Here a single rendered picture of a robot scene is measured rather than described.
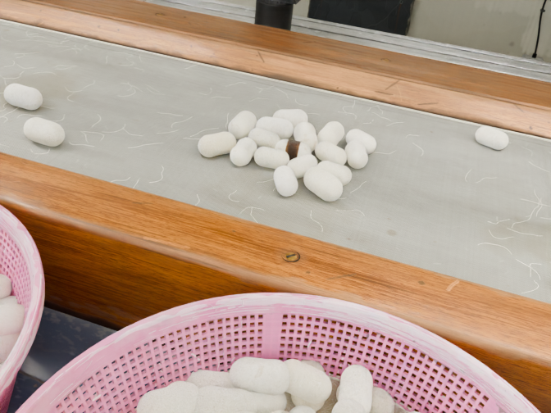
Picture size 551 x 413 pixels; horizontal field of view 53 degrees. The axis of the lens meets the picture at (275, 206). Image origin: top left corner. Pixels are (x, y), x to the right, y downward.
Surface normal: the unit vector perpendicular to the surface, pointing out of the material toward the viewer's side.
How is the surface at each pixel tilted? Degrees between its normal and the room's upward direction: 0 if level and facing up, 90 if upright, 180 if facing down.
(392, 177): 0
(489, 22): 90
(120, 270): 90
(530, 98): 0
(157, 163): 0
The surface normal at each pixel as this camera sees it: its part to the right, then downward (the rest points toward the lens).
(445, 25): -0.29, 0.52
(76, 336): 0.10, -0.82
